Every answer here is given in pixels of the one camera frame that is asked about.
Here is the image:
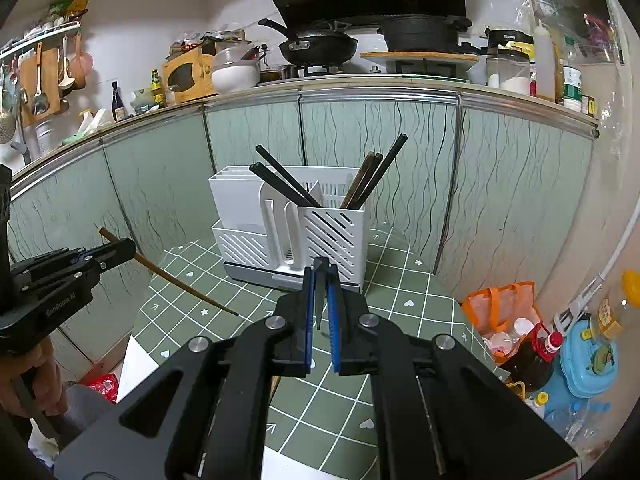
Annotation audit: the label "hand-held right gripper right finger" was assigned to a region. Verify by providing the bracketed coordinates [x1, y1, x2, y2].
[325, 265, 581, 480]

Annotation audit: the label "white pipe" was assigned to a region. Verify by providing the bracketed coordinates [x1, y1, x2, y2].
[552, 220, 640, 332]

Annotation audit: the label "red plastic bag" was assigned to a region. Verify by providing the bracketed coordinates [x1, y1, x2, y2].
[82, 374, 120, 403]

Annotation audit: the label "clear bottle yellow cap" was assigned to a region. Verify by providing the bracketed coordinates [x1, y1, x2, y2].
[590, 270, 640, 343]

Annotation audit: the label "wooden cutting board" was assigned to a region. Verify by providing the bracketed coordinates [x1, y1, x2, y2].
[20, 47, 62, 126]

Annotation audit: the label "pale green plastic jug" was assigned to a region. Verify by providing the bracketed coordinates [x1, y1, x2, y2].
[131, 88, 153, 116]

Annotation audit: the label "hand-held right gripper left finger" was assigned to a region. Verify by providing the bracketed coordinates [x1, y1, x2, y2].
[52, 266, 316, 480]

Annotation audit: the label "white plastic bottle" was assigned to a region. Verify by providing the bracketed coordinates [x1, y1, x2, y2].
[75, 109, 113, 136]

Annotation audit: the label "white squeeze bottle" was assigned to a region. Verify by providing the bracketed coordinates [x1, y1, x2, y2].
[532, 19, 557, 102]

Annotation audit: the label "black chopstick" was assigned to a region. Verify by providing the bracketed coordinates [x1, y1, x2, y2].
[255, 161, 314, 207]
[355, 133, 409, 209]
[248, 164, 307, 207]
[255, 145, 323, 208]
[313, 256, 331, 332]

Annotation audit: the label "green grid tablecloth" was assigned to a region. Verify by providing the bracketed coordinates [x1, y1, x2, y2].
[129, 227, 506, 471]

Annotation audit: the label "pink pan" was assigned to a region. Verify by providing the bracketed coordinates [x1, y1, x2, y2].
[70, 32, 95, 90]

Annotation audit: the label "green label bottle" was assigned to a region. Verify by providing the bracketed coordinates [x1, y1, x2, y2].
[562, 37, 585, 111]

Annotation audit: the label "white ceramic bowl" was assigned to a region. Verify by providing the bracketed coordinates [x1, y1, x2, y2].
[211, 62, 261, 93]

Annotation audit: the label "black frying pan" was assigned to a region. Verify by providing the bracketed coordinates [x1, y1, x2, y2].
[257, 18, 359, 66]

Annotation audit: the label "metal ladle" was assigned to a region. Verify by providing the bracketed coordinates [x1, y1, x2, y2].
[57, 35, 76, 88]

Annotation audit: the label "brown wooden chopstick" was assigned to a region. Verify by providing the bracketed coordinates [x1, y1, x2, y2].
[98, 227, 240, 317]
[347, 152, 385, 209]
[340, 151, 376, 209]

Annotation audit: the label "round wooden board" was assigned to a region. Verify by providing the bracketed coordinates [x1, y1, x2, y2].
[360, 50, 480, 63]

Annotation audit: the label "large clear seasoning container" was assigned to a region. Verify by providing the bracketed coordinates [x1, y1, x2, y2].
[497, 49, 532, 96]

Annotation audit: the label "green and yellow packets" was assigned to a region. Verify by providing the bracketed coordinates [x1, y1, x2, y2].
[47, 0, 90, 21]

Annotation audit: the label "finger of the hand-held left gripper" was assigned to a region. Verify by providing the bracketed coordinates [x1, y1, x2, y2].
[75, 237, 137, 277]
[10, 246, 101, 267]

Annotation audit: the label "translucent plastic bowl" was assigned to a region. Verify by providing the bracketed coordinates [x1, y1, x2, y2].
[214, 47, 258, 67]

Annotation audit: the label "dark sauce bottle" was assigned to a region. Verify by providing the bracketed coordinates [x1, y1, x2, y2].
[111, 81, 126, 122]

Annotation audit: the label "orange shopping bag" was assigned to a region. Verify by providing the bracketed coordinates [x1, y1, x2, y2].
[461, 281, 543, 366]

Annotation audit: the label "blue plastic tub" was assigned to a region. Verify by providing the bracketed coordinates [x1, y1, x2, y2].
[542, 317, 626, 431]

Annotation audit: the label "dark oil bottle red cap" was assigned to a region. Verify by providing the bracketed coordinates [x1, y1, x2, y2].
[510, 322, 563, 396]

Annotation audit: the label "white plastic utensil holder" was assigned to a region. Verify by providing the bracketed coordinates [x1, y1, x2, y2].
[208, 165, 368, 293]

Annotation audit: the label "clear bottle blue cap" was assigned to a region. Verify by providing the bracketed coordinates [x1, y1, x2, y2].
[545, 400, 612, 451]

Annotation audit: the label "black cast iron pot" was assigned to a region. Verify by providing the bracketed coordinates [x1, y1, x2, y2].
[376, 15, 473, 53]

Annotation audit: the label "person's left hand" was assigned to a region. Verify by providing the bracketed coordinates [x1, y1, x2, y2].
[0, 338, 68, 418]

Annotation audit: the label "metal slotted spatula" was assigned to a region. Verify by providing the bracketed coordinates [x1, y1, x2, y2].
[31, 42, 50, 116]

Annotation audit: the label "metal skimmer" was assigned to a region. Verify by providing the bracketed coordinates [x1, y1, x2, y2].
[0, 75, 17, 145]

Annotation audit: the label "yellow wooden box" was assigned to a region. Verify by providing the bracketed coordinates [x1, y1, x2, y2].
[162, 55, 218, 106]

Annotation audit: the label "green wavy-patterned cabinet door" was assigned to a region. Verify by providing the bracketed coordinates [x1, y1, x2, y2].
[7, 150, 151, 361]
[204, 92, 307, 181]
[434, 97, 600, 306]
[101, 105, 223, 271]
[299, 90, 460, 261]

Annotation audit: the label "clear plastic wall shelf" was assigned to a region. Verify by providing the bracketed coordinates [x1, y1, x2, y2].
[520, 0, 628, 66]

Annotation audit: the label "gas stove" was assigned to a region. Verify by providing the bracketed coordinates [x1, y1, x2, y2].
[260, 57, 468, 81]

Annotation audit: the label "black kitchen appliance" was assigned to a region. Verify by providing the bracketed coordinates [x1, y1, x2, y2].
[487, 29, 536, 51]

